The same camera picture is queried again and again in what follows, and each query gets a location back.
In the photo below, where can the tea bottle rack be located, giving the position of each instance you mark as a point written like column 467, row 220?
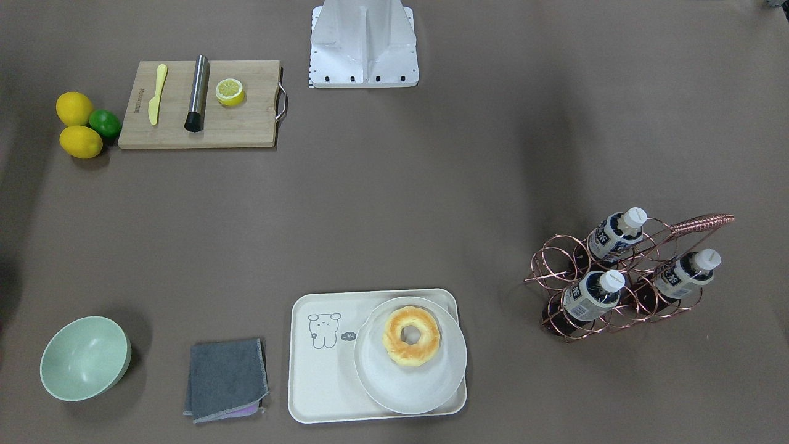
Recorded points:
column 671, row 283
column 583, row 302
column 612, row 240

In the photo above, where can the cream tray bear drawing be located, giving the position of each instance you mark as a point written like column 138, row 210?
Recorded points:
column 323, row 384

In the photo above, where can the tea bottle front rack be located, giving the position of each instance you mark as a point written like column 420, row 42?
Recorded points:
column 583, row 302

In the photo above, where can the white round plate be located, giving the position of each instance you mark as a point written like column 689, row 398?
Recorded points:
column 410, row 390

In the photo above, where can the bamboo cutting board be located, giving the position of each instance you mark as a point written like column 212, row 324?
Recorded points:
column 251, row 124

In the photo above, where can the half lemon slice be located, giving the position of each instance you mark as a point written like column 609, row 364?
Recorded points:
column 230, row 92

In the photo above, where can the steel muddler black tip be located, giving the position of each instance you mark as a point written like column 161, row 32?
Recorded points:
column 197, row 103

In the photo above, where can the grey folded cloth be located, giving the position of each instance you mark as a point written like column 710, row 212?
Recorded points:
column 226, row 379

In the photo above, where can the yellow plastic knife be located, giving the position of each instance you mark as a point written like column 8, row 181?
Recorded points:
column 153, row 108

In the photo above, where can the green lime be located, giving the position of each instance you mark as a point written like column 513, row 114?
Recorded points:
column 105, row 123

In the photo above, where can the yellow lemon lower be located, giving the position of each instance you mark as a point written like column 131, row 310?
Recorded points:
column 81, row 142

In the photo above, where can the yellow lemon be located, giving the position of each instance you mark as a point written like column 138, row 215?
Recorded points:
column 81, row 142
column 74, row 109

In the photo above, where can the mint green bowl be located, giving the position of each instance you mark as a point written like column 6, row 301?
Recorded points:
column 85, row 359

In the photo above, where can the yellow lemon upper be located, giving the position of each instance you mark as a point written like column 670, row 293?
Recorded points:
column 74, row 109

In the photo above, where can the glazed ring donut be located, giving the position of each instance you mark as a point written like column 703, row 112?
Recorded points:
column 411, row 336

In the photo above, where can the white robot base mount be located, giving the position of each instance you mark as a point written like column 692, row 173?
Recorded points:
column 363, row 44

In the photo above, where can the copper wire bottle rack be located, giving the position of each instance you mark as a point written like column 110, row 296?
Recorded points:
column 554, row 267

